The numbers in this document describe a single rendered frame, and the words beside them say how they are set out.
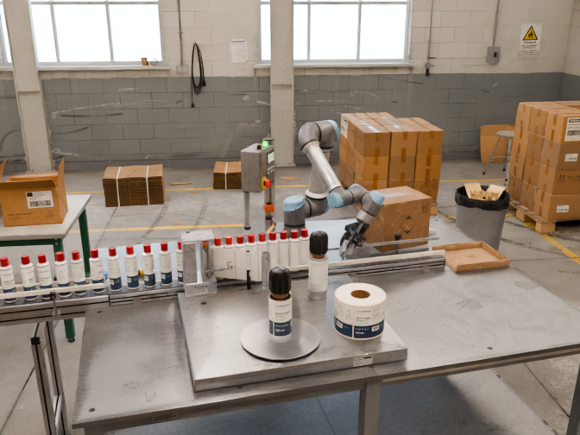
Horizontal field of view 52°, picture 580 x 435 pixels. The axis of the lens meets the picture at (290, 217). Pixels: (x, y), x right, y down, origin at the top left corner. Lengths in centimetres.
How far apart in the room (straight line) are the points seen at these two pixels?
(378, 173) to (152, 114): 336
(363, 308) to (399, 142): 398
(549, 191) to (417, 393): 335
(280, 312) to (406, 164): 415
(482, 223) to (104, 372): 352
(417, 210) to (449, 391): 95
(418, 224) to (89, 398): 190
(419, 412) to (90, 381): 160
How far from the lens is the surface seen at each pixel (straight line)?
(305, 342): 231
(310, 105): 817
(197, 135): 817
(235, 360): 223
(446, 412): 316
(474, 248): 343
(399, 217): 320
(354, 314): 231
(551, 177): 612
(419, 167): 625
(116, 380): 230
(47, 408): 295
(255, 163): 269
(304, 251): 286
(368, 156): 607
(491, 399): 331
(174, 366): 232
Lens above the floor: 210
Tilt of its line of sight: 20 degrees down
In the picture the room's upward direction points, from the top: straight up
